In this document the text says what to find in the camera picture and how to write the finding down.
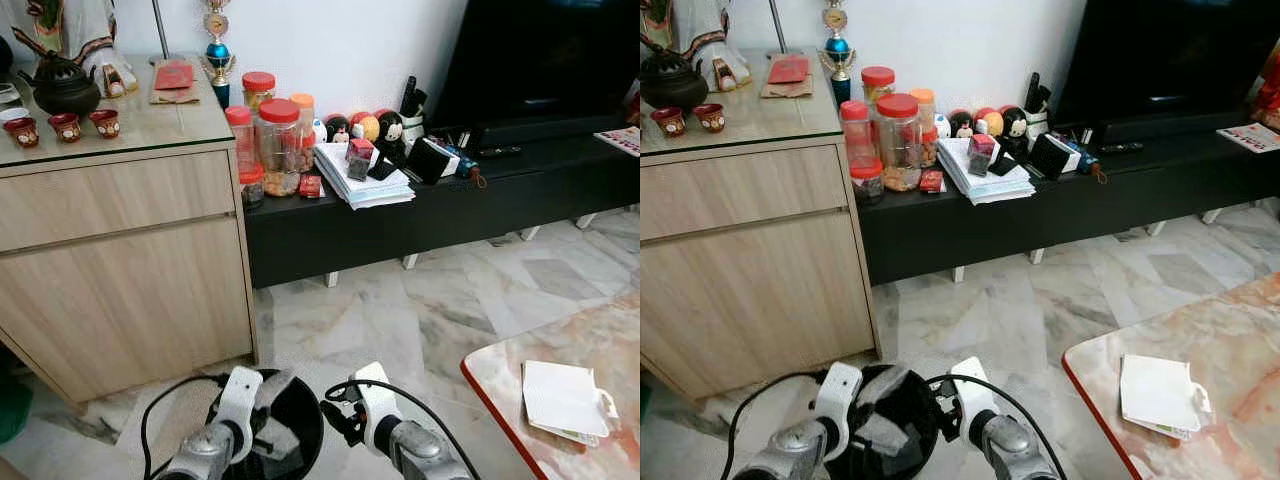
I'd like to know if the marble top folding table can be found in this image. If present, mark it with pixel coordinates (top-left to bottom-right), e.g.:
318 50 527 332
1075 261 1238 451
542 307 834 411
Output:
460 290 641 480
1060 272 1280 480

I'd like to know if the black flat television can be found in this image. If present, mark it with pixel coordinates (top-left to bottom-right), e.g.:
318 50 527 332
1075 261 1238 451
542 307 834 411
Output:
424 0 641 132
1054 0 1280 127

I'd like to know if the white paper bag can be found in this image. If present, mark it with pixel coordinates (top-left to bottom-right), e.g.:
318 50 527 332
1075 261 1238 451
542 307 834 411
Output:
520 359 622 447
1117 352 1214 442

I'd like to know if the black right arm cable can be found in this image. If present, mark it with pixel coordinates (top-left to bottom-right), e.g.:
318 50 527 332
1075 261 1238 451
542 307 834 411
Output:
324 377 464 473
926 373 1055 469

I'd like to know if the orange lid plastic jar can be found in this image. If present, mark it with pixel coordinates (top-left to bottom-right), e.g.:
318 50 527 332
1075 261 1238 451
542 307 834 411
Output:
910 87 939 167
290 92 318 153

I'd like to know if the white red printed pamphlet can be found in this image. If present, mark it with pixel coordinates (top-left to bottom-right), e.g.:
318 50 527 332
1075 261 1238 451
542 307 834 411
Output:
594 125 641 159
1216 121 1280 155

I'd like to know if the green plastic object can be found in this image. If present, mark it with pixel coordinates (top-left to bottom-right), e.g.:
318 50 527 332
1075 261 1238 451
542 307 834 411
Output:
0 374 34 447

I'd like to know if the large round black doll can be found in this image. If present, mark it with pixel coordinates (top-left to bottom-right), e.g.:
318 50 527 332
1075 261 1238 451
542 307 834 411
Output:
378 108 407 152
1000 103 1030 147

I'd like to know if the thin metal rod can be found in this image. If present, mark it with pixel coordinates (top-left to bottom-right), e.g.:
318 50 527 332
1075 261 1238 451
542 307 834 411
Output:
767 0 792 57
149 0 172 62

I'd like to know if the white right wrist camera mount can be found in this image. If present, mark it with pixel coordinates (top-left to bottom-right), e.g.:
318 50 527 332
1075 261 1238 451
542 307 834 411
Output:
351 361 404 457
949 356 1000 447

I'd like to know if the large red lid snack jar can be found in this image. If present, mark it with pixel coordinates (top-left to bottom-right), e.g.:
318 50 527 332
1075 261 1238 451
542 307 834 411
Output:
876 93 924 193
256 98 305 198

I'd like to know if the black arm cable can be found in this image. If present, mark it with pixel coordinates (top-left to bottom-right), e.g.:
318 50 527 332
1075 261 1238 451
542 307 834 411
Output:
324 377 464 473
926 373 1055 469
140 373 223 480
731 370 823 479

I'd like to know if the silver blue trophy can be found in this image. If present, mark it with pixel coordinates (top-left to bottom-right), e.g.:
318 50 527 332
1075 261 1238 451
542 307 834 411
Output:
199 0 237 110
817 0 857 107

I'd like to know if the black low TV console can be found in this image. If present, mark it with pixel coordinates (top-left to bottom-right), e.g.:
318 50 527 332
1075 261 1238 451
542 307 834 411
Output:
244 124 641 290
857 119 1280 287

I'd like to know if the short wide red lid jar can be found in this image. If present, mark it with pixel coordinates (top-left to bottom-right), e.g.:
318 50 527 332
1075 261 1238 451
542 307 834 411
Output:
860 66 897 105
240 71 278 112

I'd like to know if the slim tall red lid jar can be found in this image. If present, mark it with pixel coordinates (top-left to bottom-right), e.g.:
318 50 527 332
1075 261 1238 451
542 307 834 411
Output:
839 99 872 164
224 104 255 169

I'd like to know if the red robed figurine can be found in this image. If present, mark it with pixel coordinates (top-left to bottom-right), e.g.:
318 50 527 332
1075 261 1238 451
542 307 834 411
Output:
1262 40 1280 132

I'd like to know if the tiny red lid jar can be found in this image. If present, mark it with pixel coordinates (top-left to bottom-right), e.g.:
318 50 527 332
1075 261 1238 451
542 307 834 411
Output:
849 159 887 207
239 163 267 207

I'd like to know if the white robed statue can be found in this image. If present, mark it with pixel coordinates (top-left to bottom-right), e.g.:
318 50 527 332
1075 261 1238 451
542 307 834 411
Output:
10 0 140 100
640 0 754 94

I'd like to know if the stack of white papers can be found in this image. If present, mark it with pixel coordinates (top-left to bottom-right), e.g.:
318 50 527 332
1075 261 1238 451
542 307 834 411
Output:
312 139 417 212
936 136 1039 207

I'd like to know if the black plastic bucket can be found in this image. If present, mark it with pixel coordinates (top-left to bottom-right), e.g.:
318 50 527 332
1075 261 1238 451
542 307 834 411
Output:
819 363 947 480
204 367 327 480

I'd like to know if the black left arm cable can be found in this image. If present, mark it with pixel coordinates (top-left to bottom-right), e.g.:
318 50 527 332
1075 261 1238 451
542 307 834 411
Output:
731 370 823 479
140 373 223 480

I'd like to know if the small red topped clear box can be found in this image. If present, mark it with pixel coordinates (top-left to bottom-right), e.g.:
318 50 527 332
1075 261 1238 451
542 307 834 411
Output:
344 137 377 182
966 132 999 178

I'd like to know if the dark brown teapot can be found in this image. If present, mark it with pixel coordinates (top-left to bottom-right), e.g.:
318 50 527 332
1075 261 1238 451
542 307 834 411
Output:
640 45 712 114
17 51 104 120

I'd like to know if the light wooden cabinet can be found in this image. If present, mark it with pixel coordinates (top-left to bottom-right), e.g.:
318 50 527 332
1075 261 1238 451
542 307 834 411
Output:
0 55 260 407
640 50 884 402

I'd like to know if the red envelope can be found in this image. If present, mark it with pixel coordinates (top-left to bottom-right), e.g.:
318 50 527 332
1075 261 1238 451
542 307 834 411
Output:
767 55 812 86
153 62 197 92

